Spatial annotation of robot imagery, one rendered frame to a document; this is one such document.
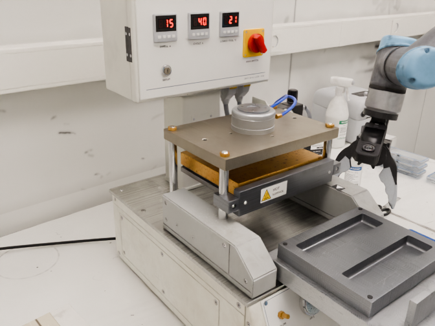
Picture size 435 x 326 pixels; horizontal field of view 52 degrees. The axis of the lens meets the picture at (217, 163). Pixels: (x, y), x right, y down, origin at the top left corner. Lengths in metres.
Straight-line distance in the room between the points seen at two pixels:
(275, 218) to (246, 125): 0.21
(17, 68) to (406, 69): 0.81
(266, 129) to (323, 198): 0.20
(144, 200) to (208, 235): 0.26
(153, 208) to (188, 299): 0.20
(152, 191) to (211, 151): 0.31
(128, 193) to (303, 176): 0.39
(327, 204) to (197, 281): 0.29
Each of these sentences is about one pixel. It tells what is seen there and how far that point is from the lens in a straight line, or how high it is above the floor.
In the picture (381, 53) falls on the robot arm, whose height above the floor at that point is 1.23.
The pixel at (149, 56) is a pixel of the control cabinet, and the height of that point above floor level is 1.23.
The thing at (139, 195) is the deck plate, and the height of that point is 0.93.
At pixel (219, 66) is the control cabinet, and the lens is 0.90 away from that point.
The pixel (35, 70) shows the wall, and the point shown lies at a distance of 1.13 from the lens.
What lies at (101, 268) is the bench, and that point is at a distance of 1.07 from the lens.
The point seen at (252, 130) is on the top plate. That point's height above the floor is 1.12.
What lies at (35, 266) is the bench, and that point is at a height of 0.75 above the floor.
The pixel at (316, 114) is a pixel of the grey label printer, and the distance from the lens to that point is 1.81.
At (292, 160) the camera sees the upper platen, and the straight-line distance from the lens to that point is 0.82.
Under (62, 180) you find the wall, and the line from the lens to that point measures 1.28.
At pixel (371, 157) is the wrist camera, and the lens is 0.91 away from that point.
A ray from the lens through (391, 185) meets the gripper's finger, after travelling 1.01.
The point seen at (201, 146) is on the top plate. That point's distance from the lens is 0.72.
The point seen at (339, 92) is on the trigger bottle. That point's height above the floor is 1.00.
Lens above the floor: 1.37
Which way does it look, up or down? 23 degrees down
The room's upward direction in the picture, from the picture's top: 1 degrees clockwise
